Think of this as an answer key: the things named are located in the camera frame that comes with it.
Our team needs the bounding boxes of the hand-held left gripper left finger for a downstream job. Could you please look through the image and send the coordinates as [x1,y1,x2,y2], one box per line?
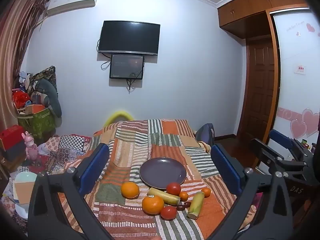
[27,142,114,240]

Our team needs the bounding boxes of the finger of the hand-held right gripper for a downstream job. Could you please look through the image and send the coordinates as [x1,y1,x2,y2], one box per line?
[250,138,308,178]
[269,129,313,163]

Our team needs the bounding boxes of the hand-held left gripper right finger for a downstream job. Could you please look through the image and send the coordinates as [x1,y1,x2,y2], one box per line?
[206,144,294,240]

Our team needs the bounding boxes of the sugarcane piece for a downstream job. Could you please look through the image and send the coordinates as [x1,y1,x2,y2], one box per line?
[146,187,181,205]
[187,191,205,219]

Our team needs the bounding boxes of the red tomato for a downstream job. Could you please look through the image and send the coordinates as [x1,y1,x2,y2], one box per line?
[166,182,182,197]
[160,206,177,221]

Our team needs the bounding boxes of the purple round plate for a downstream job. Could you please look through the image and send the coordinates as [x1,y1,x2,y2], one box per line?
[139,157,187,190]

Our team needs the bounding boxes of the large orange with sticker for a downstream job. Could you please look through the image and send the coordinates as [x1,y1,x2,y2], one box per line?
[142,194,165,215]

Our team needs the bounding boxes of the checkered cloth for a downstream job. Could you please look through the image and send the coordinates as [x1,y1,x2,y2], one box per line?
[51,135,92,170]

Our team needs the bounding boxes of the white wardrobe door with hearts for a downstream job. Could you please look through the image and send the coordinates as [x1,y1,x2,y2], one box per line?
[271,4,320,145]

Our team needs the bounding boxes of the striped patchwork blanket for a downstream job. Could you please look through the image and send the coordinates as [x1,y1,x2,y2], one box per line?
[57,119,258,240]

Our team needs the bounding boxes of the floral bed sheet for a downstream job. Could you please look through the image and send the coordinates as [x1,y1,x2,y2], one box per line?
[0,135,65,230]

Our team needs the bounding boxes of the brown wooden door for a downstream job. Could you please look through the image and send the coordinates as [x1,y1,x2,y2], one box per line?
[236,36,275,140]

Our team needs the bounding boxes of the yellow hoop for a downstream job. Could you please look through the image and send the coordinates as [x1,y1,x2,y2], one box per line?
[104,109,135,127]

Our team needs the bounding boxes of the pink toy figure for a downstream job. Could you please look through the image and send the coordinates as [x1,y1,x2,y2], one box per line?
[23,131,39,165]

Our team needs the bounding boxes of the green storage box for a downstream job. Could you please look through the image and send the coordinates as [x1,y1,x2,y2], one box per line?
[17,107,57,140]

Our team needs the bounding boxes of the pale teal plate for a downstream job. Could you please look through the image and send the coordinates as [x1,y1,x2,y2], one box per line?
[14,171,38,205]

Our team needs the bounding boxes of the red box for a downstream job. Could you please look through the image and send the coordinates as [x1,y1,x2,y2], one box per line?
[0,125,25,150]

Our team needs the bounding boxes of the red bag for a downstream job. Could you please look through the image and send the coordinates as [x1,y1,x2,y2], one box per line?
[12,90,32,109]

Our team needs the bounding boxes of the dark floral cushion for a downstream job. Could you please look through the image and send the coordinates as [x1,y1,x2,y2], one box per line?
[31,66,58,98]

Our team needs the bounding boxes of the wooden overhead cabinet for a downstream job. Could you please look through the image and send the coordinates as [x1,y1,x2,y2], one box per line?
[217,0,310,39]

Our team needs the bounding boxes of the striped brown curtain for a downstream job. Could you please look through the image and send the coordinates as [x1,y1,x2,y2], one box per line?
[0,0,49,130]

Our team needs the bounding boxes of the white air conditioner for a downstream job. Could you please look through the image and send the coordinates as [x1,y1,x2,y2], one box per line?
[46,0,100,16]

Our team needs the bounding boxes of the black television cable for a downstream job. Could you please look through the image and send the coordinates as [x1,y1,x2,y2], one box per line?
[101,55,112,70]

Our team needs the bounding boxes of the small black wall monitor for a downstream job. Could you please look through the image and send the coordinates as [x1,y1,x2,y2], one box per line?
[109,54,145,80]

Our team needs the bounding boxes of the black wall television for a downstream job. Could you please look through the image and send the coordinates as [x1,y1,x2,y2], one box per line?
[98,20,161,56]

